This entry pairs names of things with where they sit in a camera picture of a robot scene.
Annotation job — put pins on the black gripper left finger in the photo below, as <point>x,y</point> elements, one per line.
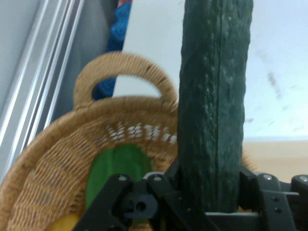
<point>134,202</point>

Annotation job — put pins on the wooden cutting board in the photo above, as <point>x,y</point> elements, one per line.
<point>276,158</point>

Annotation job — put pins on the dark green cucumber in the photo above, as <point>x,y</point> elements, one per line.
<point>211,96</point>

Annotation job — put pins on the aluminium frame rail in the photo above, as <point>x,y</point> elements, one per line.
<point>36,84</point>

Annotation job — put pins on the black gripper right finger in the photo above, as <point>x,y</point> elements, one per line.
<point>276,204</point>

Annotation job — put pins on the green bell pepper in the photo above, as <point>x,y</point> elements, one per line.
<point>115,163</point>

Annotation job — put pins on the blue cloth object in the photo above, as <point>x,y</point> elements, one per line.
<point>119,36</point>

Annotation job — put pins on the yellow bell pepper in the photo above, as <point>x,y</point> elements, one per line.
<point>65,223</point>

